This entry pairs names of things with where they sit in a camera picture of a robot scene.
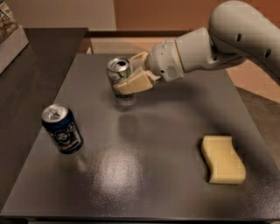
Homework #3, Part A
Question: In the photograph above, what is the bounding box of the yellow sponge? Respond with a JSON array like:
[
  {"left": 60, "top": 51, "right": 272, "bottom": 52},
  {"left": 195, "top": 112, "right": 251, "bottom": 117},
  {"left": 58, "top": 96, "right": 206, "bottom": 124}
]
[{"left": 201, "top": 136, "right": 246, "bottom": 185}]

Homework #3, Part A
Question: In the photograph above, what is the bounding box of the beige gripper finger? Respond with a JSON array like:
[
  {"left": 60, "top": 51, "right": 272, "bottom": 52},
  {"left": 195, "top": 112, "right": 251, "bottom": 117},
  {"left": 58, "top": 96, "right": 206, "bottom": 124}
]
[
  {"left": 114, "top": 70, "right": 160, "bottom": 95},
  {"left": 129, "top": 52, "right": 149, "bottom": 72}
]

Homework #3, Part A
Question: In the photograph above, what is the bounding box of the white green 7up can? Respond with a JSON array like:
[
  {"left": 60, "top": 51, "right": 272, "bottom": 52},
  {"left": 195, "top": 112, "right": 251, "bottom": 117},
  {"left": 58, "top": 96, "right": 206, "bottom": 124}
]
[{"left": 107, "top": 57, "right": 137, "bottom": 106}]

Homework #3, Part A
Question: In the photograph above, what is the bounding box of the dark blue soda can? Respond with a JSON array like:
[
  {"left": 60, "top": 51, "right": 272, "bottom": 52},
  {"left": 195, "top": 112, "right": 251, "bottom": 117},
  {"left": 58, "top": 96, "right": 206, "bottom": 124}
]
[{"left": 41, "top": 103, "right": 83, "bottom": 154}]

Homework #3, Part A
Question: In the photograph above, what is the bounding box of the white box with snacks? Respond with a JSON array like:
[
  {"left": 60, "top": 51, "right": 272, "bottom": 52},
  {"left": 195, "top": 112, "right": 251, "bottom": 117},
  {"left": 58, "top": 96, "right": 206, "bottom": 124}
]
[{"left": 0, "top": 0, "right": 29, "bottom": 74}]

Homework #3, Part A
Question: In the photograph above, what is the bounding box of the dark side table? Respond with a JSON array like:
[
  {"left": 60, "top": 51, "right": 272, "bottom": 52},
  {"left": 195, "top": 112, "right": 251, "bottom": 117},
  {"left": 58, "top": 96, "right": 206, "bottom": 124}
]
[{"left": 0, "top": 28, "right": 88, "bottom": 211}]

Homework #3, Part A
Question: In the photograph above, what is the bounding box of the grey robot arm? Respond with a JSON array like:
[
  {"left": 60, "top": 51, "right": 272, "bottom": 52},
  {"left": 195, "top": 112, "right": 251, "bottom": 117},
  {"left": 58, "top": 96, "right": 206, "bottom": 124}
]
[{"left": 113, "top": 1, "right": 280, "bottom": 95}]

